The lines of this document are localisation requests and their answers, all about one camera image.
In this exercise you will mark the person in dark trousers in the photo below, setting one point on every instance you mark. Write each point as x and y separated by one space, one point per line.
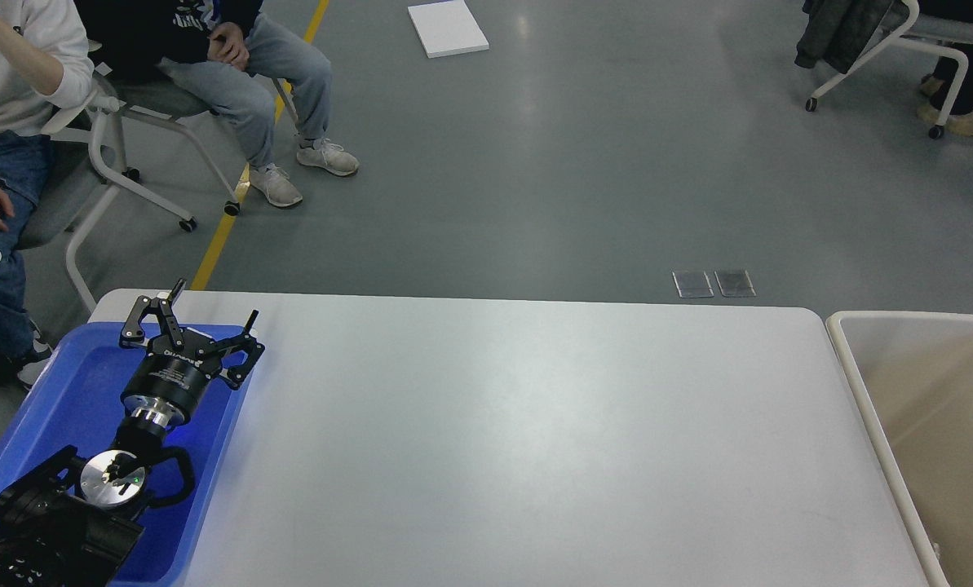
936 88

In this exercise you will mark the floor socket plate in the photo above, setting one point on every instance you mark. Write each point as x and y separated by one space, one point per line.
693 284
735 284

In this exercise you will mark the beige plastic bin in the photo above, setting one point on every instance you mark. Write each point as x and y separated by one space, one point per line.
911 374

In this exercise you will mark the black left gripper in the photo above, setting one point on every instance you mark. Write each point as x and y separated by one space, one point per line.
172 371

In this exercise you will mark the person in grey jeans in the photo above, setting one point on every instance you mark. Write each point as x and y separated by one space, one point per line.
214 50

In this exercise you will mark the person in white sweater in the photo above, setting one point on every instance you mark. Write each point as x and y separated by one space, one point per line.
44 66

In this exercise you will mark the grey chair behind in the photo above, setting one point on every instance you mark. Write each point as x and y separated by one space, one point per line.
159 103

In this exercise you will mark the right floor socket plate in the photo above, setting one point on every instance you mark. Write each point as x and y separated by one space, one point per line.
735 284

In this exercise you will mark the white grey office chair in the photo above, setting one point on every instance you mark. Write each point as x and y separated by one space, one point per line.
85 178

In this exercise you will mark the white flat box on floor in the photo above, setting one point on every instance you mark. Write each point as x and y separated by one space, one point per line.
447 28

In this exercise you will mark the chair with dark jacket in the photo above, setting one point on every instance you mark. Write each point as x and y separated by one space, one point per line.
848 34

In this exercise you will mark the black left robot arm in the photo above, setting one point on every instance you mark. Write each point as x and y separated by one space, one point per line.
107 470

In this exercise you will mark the blue plastic tray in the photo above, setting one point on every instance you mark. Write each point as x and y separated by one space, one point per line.
77 402

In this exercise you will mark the left floor socket plate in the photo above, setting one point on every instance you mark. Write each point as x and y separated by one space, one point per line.
693 284

